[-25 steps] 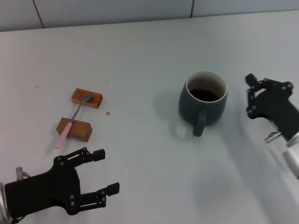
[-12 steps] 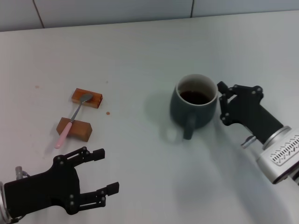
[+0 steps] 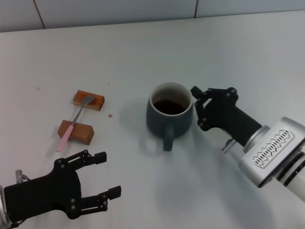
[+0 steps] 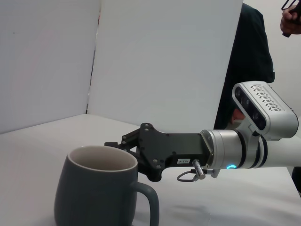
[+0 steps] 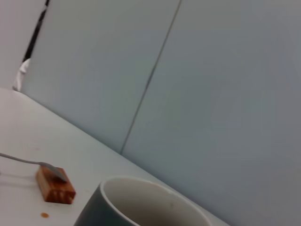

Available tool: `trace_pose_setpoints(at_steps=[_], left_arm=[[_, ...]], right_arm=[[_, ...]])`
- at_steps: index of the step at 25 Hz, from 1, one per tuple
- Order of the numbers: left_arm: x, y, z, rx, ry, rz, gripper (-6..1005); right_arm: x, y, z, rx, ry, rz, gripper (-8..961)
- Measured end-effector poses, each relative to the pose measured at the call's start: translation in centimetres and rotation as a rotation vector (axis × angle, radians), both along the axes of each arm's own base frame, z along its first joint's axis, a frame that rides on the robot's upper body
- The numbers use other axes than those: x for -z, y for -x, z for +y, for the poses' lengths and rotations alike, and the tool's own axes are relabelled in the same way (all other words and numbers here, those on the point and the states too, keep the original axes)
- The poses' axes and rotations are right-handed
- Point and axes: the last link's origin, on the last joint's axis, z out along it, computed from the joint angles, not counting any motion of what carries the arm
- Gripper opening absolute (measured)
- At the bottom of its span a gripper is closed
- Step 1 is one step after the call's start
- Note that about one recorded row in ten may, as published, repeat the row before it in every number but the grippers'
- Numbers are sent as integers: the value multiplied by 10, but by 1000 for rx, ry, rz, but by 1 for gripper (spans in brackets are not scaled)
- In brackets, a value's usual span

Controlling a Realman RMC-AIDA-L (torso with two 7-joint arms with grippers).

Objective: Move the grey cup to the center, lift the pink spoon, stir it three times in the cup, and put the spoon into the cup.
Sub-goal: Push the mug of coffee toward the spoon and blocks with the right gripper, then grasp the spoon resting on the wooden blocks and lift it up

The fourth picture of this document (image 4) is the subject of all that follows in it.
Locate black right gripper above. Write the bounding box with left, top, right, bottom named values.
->
left=104, top=122, right=214, bottom=182

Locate grey ceramic coffee cup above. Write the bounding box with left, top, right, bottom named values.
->
left=54, top=145, right=160, bottom=226

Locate person's lowered hand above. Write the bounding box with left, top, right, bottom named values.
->
left=230, top=108, right=246, bottom=125

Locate person's hand holding controller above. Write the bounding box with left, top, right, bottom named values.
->
left=279, top=5, right=301, bottom=36

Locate white backdrop board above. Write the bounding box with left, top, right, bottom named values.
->
left=86, top=0, right=244, bottom=132
left=0, top=0, right=102, bottom=135

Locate person in dark clothing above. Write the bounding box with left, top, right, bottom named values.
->
left=215, top=2, right=276, bottom=130

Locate black handheld controller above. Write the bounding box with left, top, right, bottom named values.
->
left=281, top=0, right=301, bottom=38

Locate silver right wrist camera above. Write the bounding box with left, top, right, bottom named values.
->
left=232, top=81, right=299, bottom=142

